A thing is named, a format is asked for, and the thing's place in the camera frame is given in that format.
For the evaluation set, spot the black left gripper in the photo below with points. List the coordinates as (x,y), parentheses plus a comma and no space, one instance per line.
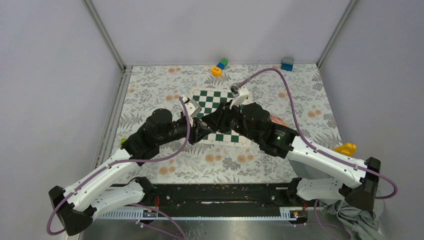
(198,131)

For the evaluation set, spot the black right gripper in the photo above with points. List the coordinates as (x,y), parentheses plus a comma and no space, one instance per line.
(218,119)

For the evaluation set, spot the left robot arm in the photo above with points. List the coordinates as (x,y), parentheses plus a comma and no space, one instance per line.
(79,204)

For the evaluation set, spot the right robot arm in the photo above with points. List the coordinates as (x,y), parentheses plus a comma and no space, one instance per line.
(278,141)

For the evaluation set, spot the person's hand painted nails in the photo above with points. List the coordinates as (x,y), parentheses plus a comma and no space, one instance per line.
(278,121)

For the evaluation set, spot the green white chessboard mat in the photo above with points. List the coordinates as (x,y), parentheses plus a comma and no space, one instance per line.
(209,100)

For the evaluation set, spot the orange round toy brick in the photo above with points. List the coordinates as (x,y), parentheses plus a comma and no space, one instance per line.
(216,71)

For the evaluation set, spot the blue green toy block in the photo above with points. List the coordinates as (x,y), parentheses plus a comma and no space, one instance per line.
(222,64)

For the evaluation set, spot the floral tablecloth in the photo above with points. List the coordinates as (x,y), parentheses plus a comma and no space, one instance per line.
(296,95)

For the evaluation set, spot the blue grey toy brick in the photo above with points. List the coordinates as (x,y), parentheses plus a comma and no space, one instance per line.
(287,63)

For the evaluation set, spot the yellow toy piece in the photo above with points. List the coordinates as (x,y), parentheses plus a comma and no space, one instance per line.
(347,149)

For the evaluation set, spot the grey cloth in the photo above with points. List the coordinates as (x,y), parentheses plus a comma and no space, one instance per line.
(348,215)

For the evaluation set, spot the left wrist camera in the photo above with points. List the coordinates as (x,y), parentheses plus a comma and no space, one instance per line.
(191,108)

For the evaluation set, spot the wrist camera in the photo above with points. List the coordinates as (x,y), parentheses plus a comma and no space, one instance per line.
(240,94)
(191,108)

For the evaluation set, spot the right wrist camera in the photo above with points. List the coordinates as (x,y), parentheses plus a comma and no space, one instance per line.
(240,94)

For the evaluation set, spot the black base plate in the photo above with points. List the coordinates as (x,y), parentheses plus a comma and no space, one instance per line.
(219,200)

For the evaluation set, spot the aluminium frame rail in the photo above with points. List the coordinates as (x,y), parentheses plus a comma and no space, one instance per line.
(109,132)

